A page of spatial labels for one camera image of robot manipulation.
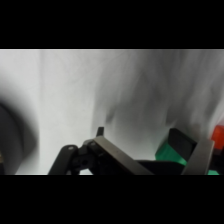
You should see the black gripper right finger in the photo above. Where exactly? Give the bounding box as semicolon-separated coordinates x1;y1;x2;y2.
167;127;216;176

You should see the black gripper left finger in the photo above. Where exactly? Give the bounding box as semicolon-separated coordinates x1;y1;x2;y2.
47;126;155;176

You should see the green block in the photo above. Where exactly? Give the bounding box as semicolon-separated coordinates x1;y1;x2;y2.
154;139;221;176

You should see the red orange block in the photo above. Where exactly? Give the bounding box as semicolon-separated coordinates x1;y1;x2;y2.
211;124;224;152

